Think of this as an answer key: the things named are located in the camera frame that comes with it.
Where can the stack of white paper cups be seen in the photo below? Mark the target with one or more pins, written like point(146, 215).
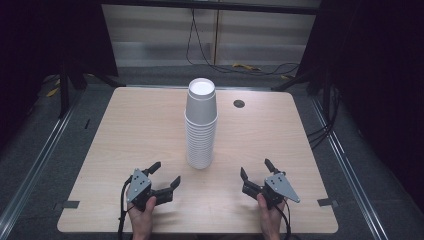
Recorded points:
point(200, 146)

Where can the person's right hand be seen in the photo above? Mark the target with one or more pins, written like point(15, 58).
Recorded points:
point(270, 218)

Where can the grey tape strip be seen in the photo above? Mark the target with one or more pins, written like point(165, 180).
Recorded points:
point(70, 204)
point(326, 202)

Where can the black metal stand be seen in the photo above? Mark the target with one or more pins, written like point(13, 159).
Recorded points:
point(64, 93)

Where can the round dark table grommet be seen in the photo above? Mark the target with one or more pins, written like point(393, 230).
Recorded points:
point(239, 103)

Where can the yellow floor tape piece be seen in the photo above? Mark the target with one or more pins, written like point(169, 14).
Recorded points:
point(285, 77)
point(52, 92)
point(246, 66)

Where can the metal floor rail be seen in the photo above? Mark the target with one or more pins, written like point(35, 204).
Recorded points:
point(36, 166)
point(346, 166)

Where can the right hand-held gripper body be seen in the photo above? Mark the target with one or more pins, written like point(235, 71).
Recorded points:
point(280, 188)

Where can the black horizontal bar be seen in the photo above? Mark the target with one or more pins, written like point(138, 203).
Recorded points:
point(216, 6)

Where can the small black floor strip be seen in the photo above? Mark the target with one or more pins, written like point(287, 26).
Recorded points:
point(87, 123)

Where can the dark curtain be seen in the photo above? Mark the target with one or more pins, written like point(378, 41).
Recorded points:
point(40, 50)
point(376, 83)

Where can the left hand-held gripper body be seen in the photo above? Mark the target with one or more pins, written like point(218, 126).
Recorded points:
point(138, 188)

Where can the person's left hand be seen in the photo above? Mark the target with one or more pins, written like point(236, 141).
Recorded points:
point(141, 220)

